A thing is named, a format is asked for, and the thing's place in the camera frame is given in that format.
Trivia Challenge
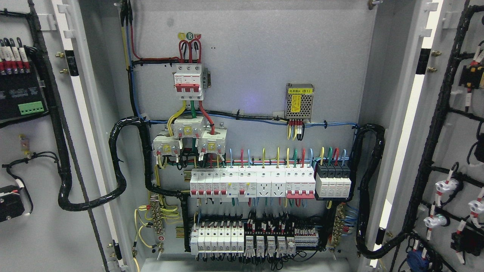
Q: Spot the black wire loom left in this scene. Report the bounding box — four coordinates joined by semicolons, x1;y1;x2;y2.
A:
57;116;189;212

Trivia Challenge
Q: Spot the white current transformer cluster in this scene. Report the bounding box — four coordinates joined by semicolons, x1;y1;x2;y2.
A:
152;116;227;156

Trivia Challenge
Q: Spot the black surge protector block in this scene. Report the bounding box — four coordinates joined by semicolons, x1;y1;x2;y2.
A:
315;162;354;202

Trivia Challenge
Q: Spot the grey cabinet door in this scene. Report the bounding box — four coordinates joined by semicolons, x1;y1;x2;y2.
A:
1;0;120;272
352;0;483;272

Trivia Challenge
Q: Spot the black wire loom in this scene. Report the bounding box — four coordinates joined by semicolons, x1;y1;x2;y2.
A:
350;123;387;257
57;116;189;212

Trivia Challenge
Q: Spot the black wire loom right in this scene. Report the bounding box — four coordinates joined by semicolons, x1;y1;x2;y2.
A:
350;123;387;257

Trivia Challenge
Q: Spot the brass ground bar right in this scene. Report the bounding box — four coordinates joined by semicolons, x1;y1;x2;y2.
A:
331;203;346;248

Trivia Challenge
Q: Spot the perforated metal power supply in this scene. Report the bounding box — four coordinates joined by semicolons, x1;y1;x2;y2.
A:
285;83;314;121

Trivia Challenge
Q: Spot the black digital power meter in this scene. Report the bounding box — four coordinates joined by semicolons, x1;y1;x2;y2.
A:
0;54;47;122

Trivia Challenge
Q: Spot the white red main breaker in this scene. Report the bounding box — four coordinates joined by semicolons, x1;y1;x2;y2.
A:
174;63;210;100

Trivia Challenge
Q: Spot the black relay terminal row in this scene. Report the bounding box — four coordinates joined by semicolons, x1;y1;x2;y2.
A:
189;213;322;264

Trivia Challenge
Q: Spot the brass ground bar left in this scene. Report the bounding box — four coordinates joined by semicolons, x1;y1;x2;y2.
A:
150;193;164;259

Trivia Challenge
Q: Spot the brass ground bar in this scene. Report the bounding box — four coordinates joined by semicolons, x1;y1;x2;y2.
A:
331;203;346;248
150;193;164;259

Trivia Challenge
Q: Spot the white socket breaker row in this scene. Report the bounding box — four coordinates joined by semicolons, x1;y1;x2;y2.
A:
189;165;316;202

